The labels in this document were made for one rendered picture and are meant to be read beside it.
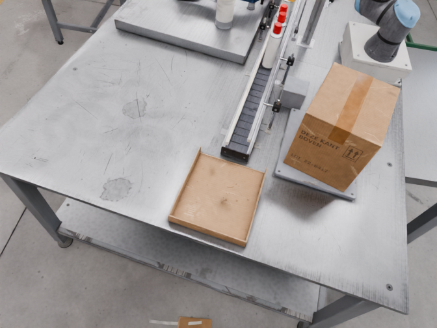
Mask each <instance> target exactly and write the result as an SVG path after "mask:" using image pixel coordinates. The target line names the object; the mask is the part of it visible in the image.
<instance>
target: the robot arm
mask: <svg viewBox="0 0 437 328"><path fill-rule="evenodd" d="M354 7H355V10H356V11H357V12H358V13H360V15H361V16H364V17H365V18H367V19H368V20H370V21H372V22H373V23H374V24H376V25H378V26H379V27H380V28H379V30H378V31H377V32H376V33H375V34H374V35H373V36H372V37H371V38H369V39H368V40H367V42H366V43H365V45H364V51H365V53H366V54H367V55H368V56H369V57H370V58H372V59H373V60H375V61H378V62H383V63H388V62H391V61H393V60H394V58H396V56H397V53H398V50H399V47H400V45H401V43H402V41H403V40H404V39H405V37H406V36H407V34H408V33H409V32H410V31H411V29H412V28H413V27H414V26H415V24H416V22H417V21H418V19H419V17H420V11H419V8H418V6H417V5H416V4H415V3H414V2H412V0H356V1H355V5H354Z"/></svg>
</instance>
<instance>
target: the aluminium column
mask: <svg viewBox="0 0 437 328"><path fill-rule="evenodd" d="M325 2H326V0H315V3H314V6H313V9H312V12H311V15H310V18H309V20H308V24H307V26H306V30H305V31H304V35H303V37H302V42H301V44H306V45H310V42H311V39H312V37H313V34H314V32H315V28H316V26H317V23H318V21H319V18H320V16H321V12H322V11H323V7H324V4H325Z"/></svg>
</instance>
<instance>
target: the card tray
mask: <svg viewBox="0 0 437 328"><path fill-rule="evenodd" d="M200 151H201V146H200V147H199V149H198V151H197V153H196V156H195V158H194V160H193V162H192V165H191V167H190V169H189V171H188V173H187V175H186V177H185V180H184V182H183V184H182V186H181V189H180V190H179V193H178V195H177V197H176V199H175V201H174V204H173V206H172V208H171V210H170V213H169V214H168V221H170V222H173V223H176V224H179V225H182V226H185V227H187V228H191V229H193V230H197V231H199V232H203V233H205V234H208V235H210V236H214V237H216V238H220V239H223V240H225V241H229V242H231V243H234V244H237V245H240V246H243V247H245V245H246V243H247V240H248V236H249V233H250V229H251V226H252V222H253V219H254V215H255V212H256V208H257V205H258V201H259V197H260V194H261V190H262V187H263V183H264V180H265V176H266V173H267V169H268V167H267V168H266V171H265V172H261V171H257V170H255V169H251V168H249V167H245V166H242V165H239V164H236V163H233V162H230V161H226V160H224V159H220V158H218V157H214V156H210V155H208V154H205V153H201V152H200Z"/></svg>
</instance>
